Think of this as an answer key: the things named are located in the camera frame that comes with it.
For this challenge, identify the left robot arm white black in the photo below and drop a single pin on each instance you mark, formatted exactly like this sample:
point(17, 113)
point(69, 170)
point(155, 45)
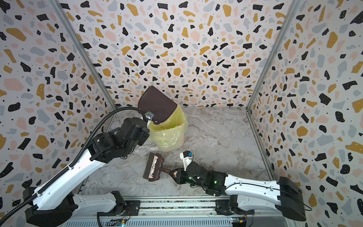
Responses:
point(57, 204)

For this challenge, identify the brown dustpan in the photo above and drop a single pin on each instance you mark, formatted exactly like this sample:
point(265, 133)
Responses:
point(157, 104)

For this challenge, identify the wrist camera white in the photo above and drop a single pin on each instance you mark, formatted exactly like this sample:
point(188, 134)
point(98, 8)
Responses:
point(187, 158)
point(149, 116)

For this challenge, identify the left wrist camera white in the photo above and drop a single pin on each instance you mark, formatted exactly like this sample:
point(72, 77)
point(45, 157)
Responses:
point(149, 116)

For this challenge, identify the brown cartoon face brush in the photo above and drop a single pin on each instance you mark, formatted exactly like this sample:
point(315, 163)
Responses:
point(154, 168)

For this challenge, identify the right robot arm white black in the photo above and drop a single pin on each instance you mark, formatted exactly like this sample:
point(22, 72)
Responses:
point(282, 195)

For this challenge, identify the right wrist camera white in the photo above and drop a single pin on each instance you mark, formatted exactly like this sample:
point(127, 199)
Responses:
point(187, 158)

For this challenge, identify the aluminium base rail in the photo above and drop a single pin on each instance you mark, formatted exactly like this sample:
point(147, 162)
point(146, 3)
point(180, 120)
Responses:
point(175, 211)

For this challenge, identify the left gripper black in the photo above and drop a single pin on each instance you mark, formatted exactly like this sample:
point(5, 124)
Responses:
point(146, 135)

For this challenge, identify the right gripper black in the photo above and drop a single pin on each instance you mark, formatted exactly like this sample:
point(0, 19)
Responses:
point(178, 175)

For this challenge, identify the bin with yellow bag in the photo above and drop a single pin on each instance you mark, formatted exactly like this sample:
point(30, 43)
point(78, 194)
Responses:
point(169, 135)

